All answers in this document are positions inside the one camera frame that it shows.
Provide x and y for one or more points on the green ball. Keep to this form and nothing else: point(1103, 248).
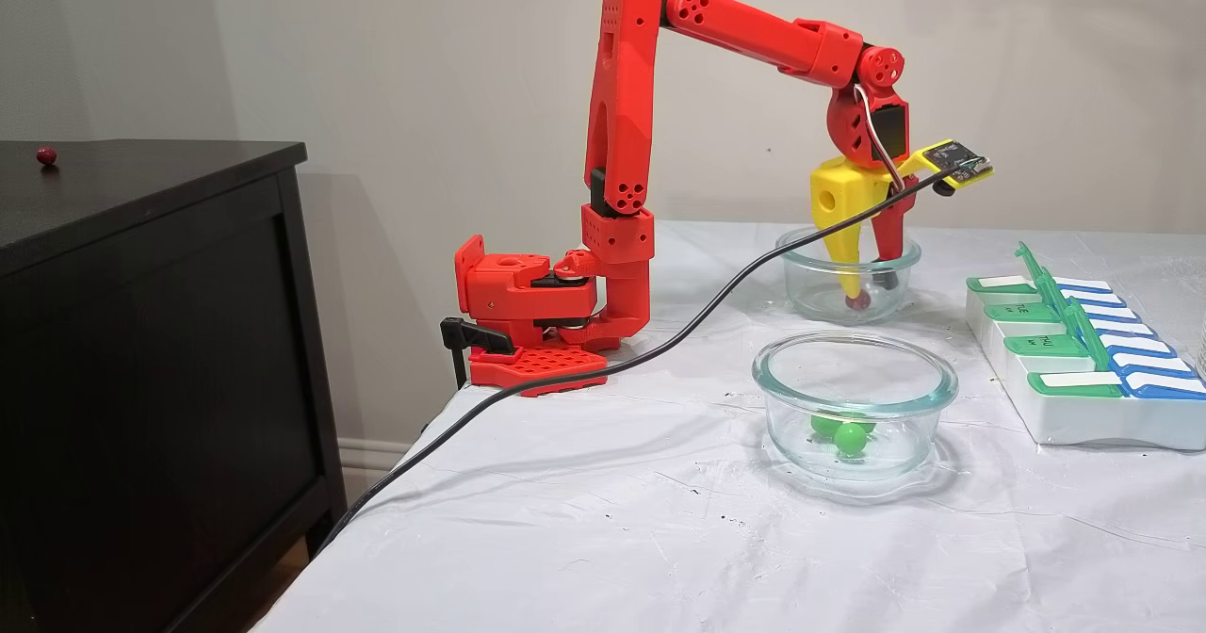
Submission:
point(868, 424)
point(851, 438)
point(822, 423)

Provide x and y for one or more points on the weekly pill organizer box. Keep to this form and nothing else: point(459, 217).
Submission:
point(1074, 416)

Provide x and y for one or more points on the small clear glass bowl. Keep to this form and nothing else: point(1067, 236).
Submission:
point(801, 284)

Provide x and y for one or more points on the large clear glass bowl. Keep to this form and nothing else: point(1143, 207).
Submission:
point(782, 397)

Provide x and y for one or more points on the white tablecloth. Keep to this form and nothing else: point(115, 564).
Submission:
point(612, 539)

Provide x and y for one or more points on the black table clamp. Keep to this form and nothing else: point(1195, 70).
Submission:
point(471, 334)

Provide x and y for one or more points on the white baseboard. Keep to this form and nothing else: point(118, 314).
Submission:
point(372, 454)

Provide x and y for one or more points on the black wooden cabinet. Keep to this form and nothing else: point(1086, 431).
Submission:
point(141, 379)

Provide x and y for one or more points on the dark red ball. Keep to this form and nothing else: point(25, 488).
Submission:
point(46, 155)

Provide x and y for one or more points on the camera board on yellow mount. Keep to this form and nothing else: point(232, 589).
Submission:
point(956, 162)

